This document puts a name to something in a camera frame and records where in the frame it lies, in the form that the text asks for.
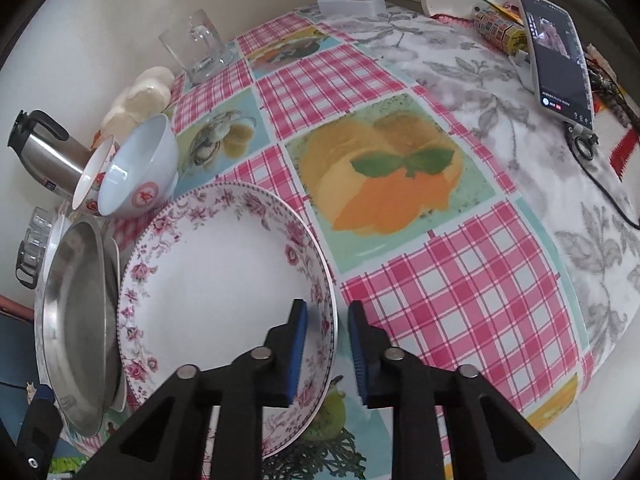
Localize pink checkered fruit tablecloth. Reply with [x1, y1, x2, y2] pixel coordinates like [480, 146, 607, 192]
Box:
[50, 5, 596, 480]

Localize clear glass mug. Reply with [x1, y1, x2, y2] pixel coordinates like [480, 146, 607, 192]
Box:
[158, 8, 236, 85]

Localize white round tray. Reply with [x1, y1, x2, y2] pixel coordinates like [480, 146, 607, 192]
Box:
[47, 212, 69, 261]

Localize phone stand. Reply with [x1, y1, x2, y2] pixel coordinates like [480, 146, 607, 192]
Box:
[565, 122, 601, 161]

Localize glass teapot black handle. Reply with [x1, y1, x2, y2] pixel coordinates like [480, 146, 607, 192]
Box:
[15, 237, 51, 289]

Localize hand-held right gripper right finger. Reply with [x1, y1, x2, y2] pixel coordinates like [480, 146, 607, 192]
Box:
[347, 300, 566, 480]

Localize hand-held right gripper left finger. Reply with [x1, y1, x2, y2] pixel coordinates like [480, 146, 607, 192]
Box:
[82, 299, 308, 480]

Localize round steel plate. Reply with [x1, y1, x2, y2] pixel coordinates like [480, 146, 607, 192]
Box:
[34, 220, 126, 438]

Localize grey floral tablecloth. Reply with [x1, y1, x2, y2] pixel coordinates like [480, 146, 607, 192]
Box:
[320, 7, 640, 376]

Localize pale blue bowl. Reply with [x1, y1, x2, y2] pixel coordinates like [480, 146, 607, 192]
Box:
[96, 113, 180, 219]

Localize bag of white steamed buns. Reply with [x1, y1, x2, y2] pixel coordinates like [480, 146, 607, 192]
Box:
[100, 66, 173, 141]

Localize black cable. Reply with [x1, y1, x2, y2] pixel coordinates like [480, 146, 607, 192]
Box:
[570, 145, 640, 231]

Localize steel thermos jug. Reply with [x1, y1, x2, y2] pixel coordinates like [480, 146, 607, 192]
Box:
[7, 109, 96, 200]

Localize smartphone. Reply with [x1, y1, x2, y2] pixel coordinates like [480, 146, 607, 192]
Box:
[517, 0, 596, 133]

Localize white pink floral plate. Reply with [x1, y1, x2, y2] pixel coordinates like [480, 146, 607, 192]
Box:
[116, 182, 339, 461]

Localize colourful patterned tube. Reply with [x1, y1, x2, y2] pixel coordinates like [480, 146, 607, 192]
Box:
[472, 7, 526, 53]

